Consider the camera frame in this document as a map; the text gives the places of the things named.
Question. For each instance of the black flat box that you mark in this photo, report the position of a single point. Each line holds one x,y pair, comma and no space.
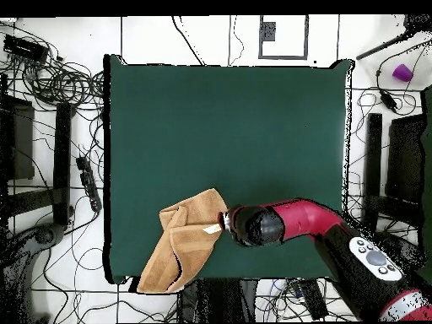
20,141
405,158

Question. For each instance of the black floor device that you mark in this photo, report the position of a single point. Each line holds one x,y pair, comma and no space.
312,298

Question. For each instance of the black electronics box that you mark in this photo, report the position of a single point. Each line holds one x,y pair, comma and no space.
23,49

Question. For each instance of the grey square frame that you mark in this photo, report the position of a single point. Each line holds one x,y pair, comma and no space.
283,57

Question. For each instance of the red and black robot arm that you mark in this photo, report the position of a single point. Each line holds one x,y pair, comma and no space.
303,219

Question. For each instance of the black power adapter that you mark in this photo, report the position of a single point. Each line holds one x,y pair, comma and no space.
388,100

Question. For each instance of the dark green hanging cloth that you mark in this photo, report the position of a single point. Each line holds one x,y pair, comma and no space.
428,152

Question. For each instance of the black stand bar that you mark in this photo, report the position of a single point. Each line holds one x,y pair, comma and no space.
373,162
62,162

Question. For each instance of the tan terry towel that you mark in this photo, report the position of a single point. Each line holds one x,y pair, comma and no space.
189,243

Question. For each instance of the dark grey square plate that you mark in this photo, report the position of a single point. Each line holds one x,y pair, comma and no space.
268,31

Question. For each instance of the black power strip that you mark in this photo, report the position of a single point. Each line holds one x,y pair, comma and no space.
88,184

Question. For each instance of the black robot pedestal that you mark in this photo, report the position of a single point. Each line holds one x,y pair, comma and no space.
216,300

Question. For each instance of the purple cup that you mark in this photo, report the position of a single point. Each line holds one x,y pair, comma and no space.
402,72

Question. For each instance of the dark green table cloth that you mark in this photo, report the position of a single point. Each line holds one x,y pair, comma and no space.
270,118

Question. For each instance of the black tripod rod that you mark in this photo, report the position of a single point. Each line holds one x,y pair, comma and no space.
383,45

